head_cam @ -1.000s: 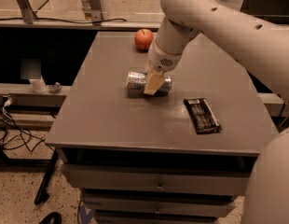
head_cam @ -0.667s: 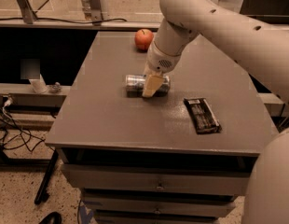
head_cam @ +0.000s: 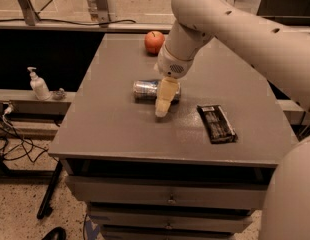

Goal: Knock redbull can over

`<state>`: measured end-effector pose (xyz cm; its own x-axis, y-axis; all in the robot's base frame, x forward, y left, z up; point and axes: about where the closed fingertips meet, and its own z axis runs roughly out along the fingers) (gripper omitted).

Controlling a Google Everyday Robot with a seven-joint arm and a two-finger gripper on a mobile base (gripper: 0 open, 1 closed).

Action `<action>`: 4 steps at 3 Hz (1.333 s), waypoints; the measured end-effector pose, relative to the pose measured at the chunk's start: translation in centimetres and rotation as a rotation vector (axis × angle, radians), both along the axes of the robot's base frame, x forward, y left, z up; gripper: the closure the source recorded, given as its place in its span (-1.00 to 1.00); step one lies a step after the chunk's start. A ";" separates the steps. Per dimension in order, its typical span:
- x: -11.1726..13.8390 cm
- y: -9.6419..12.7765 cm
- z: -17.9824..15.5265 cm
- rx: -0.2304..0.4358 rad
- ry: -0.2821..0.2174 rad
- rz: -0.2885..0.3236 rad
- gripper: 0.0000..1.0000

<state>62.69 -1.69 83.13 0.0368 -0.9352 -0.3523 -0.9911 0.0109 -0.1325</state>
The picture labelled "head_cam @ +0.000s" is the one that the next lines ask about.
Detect black cables on floor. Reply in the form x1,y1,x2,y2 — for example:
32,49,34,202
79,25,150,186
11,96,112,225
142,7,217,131
0,104,59,163

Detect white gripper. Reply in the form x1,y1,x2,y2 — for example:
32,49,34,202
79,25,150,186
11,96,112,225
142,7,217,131
154,45,193,117

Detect drawer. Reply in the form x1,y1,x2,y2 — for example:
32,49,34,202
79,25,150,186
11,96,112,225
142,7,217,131
89,207,252,233
65,176,266,210

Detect top drawer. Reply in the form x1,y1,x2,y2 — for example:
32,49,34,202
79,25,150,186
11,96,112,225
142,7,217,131
65,176,266,210

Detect grey drawer cabinet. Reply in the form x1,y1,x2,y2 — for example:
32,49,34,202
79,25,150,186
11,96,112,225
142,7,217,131
50,34,296,240

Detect metal bracket left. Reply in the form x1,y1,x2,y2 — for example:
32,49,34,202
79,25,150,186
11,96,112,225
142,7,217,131
17,0,39,26

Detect metal bracket middle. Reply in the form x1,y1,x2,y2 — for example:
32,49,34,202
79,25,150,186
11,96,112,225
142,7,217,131
95,0,116,24

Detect white pump soap bottle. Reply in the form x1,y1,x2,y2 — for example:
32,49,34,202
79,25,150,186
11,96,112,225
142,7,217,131
27,67,51,100

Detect small metal object on ledge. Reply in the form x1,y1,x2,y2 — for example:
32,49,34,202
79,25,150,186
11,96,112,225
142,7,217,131
53,88,66,100

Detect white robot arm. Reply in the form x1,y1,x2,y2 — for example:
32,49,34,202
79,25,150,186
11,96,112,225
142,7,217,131
155,0,310,240

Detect black cable on rail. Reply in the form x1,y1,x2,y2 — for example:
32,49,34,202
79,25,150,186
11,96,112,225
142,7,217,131
0,17,137,27

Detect silver redbull can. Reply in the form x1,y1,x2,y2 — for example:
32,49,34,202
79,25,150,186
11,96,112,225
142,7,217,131
132,79,182,103

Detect red apple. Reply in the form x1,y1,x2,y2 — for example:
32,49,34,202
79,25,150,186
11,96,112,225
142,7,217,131
144,31,165,54

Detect black pole on floor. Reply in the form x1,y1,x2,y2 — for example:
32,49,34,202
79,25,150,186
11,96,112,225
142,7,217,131
37,162,63,220

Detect black snack bar wrapper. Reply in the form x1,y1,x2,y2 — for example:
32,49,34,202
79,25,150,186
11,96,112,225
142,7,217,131
196,105,238,144

